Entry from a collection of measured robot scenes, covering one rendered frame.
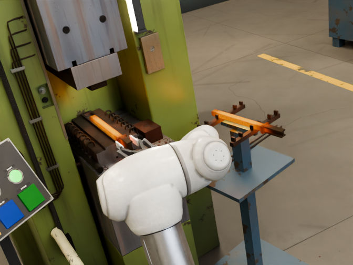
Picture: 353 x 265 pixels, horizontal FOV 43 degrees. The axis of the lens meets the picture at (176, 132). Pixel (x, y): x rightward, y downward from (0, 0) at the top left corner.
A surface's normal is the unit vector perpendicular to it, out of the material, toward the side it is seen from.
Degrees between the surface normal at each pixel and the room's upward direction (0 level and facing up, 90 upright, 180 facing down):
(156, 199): 66
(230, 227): 0
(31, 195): 60
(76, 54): 90
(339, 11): 90
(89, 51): 90
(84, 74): 90
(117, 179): 35
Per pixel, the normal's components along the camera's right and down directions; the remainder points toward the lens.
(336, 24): -0.85, 0.37
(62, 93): 0.52, 0.31
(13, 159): 0.63, -0.33
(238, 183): -0.17, -0.87
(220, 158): 0.35, -0.20
